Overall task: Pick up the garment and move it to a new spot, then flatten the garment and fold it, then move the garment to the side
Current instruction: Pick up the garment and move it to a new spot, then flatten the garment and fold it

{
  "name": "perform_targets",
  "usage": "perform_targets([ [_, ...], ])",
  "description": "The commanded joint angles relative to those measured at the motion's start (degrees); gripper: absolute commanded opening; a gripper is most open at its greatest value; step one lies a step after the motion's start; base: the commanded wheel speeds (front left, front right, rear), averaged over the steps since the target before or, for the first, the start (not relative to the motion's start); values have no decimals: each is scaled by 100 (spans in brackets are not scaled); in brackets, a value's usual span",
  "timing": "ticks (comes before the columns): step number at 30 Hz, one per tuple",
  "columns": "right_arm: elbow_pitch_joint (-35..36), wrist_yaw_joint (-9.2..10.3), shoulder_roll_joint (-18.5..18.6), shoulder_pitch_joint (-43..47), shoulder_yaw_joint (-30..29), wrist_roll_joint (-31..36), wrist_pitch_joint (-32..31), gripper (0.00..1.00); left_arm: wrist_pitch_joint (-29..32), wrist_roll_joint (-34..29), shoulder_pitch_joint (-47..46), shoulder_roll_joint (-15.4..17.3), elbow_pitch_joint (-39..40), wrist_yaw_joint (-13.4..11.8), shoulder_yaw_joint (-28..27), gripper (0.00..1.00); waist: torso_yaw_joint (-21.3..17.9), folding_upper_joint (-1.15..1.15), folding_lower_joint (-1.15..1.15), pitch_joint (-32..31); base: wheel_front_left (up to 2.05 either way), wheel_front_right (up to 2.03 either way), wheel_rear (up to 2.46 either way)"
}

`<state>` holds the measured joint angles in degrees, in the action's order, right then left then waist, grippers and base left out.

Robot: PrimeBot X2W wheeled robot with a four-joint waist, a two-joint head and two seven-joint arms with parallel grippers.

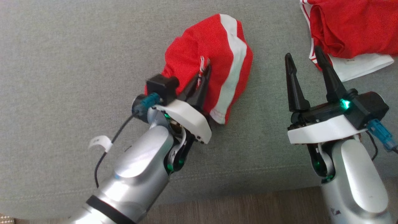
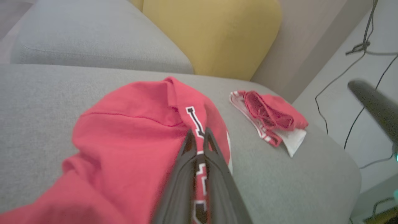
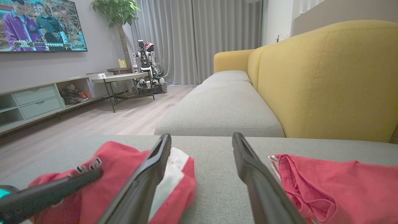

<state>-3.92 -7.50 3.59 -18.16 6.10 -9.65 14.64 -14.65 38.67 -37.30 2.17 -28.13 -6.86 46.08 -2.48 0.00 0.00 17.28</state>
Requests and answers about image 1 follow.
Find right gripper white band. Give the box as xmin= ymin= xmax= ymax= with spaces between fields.
xmin=285 ymin=46 xmax=367 ymax=144

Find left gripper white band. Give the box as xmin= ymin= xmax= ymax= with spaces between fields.
xmin=152 ymin=61 xmax=212 ymax=144

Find red shorts with white stripes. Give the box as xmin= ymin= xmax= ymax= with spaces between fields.
xmin=144 ymin=13 xmax=254 ymax=125

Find red basketball jersey white sleeves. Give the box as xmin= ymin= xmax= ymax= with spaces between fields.
xmin=299 ymin=0 xmax=398 ymax=82

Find large grey sofa seat cushion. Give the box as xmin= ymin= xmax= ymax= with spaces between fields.
xmin=0 ymin=0 xmax=398 ymax=218

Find left blue cable connector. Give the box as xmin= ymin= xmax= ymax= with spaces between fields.
xmin=139 ymin=93 xmax=162 ymax=109

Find blue cable connector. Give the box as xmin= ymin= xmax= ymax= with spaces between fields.
xmin=139 ymin=93 xmax=162 ymax=109
xmin=367 ymin=119 xmax=398 ymax=152

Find right blue cable connector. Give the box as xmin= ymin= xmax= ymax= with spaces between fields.
xmin=367 ymin=119 xmax=398 ymax=152

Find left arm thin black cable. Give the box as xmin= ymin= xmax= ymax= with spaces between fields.
xmin=94 ymin=114 xmax=137 ymax=189

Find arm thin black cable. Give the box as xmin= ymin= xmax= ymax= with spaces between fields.
xmin=365 ymin=131 xmax=398 ymax=161
xmin=94 ymin=114 xmax=137 ymax=189

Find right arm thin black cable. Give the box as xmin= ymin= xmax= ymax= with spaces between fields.
xmin=365 ymin=131 xmax=398 ymax=161

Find white cable label tag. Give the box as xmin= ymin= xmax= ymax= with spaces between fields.
xmin=89 ymin=136 xmax=112 ymax=153

